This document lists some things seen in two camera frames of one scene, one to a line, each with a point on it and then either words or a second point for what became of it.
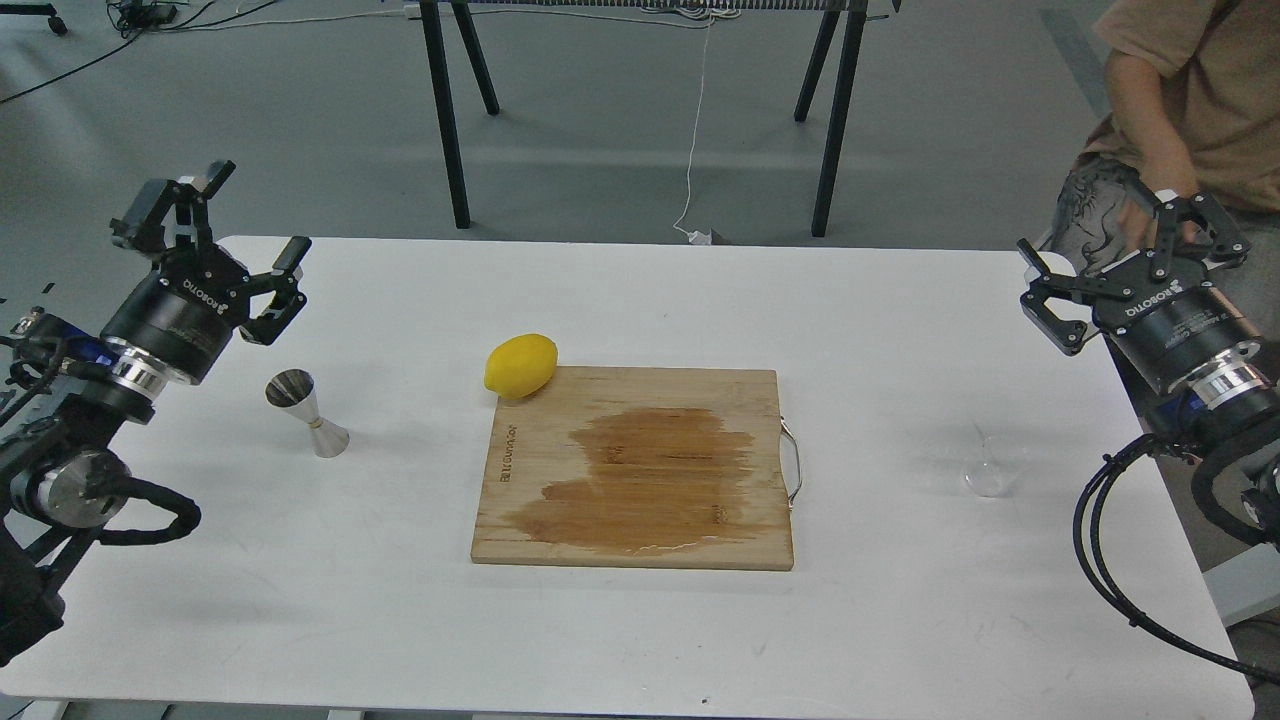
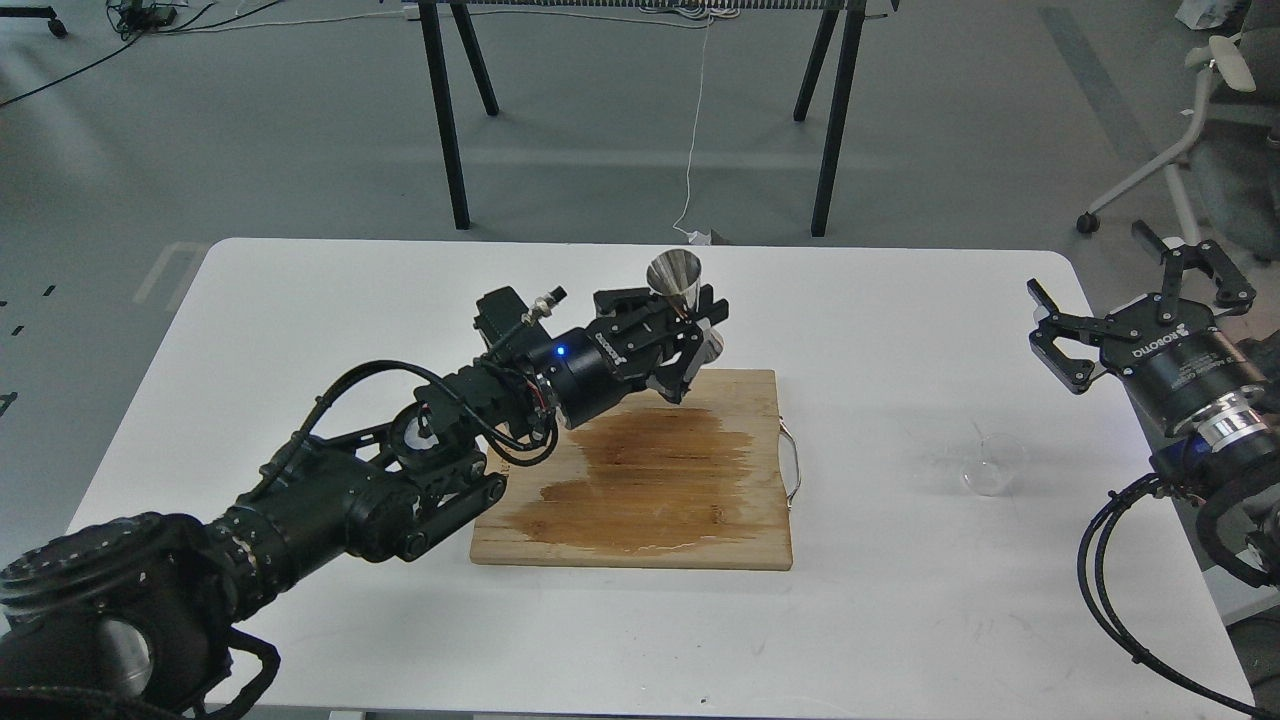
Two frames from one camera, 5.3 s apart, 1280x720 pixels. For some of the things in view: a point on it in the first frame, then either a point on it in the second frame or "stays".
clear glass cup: (993, 469) stays
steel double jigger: (294, 390) -> (676, 274)
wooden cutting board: (636, 468) stays
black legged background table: (857, 12) stays
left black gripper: (184, 315) -> (592, 369)
